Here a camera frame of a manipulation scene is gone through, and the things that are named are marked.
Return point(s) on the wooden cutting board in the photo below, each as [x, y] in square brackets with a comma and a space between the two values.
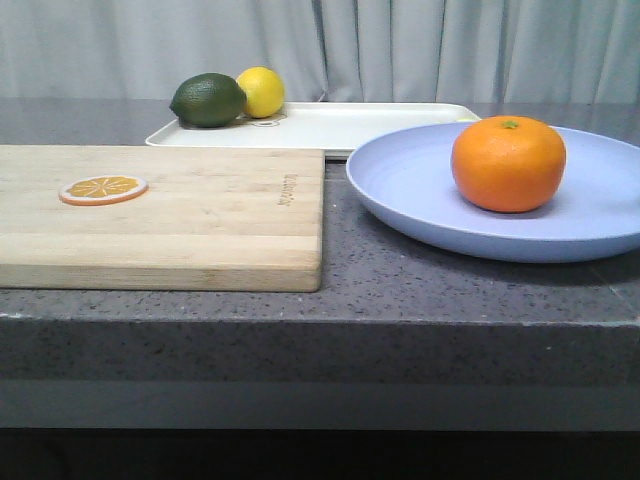
[227, 219]

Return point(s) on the cream white tray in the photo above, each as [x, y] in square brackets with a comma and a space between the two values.
[335, 128]

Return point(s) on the light blue plate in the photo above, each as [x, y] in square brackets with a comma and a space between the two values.
[404, 178]

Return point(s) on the yellow lemon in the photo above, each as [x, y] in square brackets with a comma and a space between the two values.
[264, 91]

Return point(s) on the orange fruit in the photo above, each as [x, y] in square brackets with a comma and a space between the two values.
[508, 164]

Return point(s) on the orange slice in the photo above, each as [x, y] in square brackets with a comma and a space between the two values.
[103, 190]

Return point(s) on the green lime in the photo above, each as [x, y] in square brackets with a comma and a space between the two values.
[208, 100]

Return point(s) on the grey curtain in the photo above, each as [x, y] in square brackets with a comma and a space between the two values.
[371, 51]

